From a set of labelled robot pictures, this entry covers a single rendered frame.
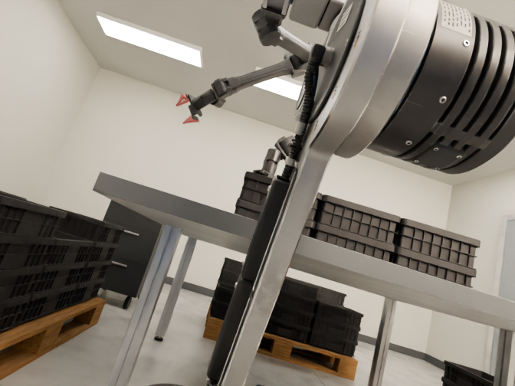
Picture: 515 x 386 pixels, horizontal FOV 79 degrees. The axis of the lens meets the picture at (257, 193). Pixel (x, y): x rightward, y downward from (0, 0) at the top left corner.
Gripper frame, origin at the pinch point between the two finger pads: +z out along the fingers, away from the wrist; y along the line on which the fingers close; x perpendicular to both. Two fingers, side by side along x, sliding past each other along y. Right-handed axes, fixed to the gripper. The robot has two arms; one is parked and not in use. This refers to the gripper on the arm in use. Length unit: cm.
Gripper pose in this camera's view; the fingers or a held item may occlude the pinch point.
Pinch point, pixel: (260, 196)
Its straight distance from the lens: 121.6
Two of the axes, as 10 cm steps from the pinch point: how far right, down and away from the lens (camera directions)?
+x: 6.3, 0.4, -7.7
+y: -7.1, -3.7, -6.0
